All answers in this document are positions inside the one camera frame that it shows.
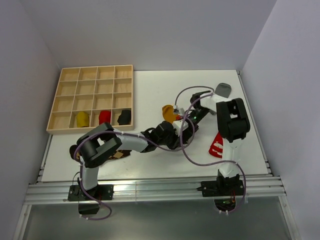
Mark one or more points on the black box under rail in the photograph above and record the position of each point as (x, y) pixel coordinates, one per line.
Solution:
(88, 208)

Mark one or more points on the wooden compartment tray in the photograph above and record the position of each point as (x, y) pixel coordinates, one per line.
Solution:
(91, 89)

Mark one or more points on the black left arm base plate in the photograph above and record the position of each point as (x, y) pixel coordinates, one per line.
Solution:
(100, 192)

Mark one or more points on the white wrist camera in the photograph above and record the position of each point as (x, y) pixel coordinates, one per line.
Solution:
(186, 128)
(178, 110)

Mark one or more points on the mustard yellow striped sock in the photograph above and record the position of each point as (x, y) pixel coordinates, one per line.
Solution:
(168, 113)

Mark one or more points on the aluminium rail frame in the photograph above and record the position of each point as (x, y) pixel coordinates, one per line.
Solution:
(138, 185)

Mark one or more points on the rolled red sock in tray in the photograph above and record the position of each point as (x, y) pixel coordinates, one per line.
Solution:
(104, 117)

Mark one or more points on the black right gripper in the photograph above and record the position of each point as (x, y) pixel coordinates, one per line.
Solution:
(197, 126)

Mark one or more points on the grey sock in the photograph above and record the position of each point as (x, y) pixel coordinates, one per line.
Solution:
(223, 90)

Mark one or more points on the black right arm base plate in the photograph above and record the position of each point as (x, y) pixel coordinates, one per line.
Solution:
(217, 188)

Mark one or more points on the rolled black sock in tray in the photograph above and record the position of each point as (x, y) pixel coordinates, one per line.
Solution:
(125, 117)

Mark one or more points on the brown argyle sock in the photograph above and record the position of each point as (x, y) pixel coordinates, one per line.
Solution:
(120, 154)

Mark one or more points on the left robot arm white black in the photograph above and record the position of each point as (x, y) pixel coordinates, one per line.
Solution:
(102, 143)

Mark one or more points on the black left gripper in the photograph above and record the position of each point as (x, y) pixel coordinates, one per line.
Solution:
(176, 143)

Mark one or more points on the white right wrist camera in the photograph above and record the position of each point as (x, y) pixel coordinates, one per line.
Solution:
(178, 110)

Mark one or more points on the rolled mustard sock in tray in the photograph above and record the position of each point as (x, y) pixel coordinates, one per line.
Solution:
(82, 119)

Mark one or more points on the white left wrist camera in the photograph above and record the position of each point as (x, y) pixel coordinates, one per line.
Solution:
(186, 128)

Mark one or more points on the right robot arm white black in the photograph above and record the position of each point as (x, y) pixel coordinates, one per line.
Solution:
(233, 125)

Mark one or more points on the red white fluffy sock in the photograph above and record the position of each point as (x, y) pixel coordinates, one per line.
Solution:
(216, 147)

